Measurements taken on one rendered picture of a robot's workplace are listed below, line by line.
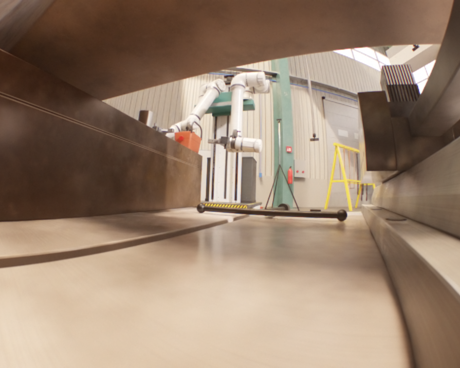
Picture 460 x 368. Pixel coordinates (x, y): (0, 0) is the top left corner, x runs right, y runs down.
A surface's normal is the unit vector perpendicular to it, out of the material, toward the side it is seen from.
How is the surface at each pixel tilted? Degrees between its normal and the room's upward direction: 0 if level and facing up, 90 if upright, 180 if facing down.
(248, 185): 90
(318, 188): 90
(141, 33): 180
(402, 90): 90
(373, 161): 90
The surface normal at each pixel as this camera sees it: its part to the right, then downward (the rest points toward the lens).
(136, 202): 0.98, 0.02
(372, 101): -0.57, -0.07
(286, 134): 0.12, -0.05
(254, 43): -0.04, 1.00
